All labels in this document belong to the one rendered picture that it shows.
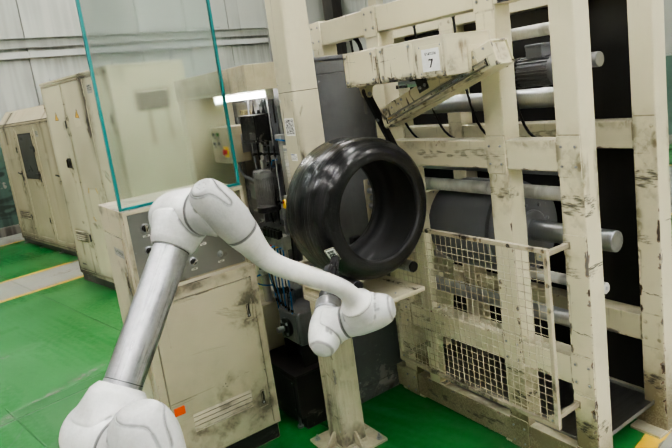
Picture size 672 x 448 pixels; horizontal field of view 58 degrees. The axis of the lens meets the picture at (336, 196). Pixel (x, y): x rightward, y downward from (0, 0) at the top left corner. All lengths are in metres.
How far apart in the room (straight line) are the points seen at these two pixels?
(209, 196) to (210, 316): 1.30
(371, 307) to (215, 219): 0.55
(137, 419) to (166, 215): 0.55
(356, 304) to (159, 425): 0.68
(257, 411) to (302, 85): 1.55
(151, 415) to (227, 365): 1.49
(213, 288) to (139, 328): 1.17
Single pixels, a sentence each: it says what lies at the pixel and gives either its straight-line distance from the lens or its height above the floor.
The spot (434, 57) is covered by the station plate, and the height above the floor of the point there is 1.71.
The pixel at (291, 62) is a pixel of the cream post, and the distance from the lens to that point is 2.52.
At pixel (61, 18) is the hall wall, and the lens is 11.52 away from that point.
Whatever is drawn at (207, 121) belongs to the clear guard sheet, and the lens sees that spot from 2.73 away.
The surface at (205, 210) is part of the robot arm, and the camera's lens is 1.59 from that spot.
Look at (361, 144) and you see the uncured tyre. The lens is 2.26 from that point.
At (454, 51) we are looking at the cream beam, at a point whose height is 1.72.
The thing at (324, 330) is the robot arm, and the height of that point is 0.93.
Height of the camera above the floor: 1.66
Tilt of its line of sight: 10 degrees down
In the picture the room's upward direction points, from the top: 8 degrees counter-clockwise
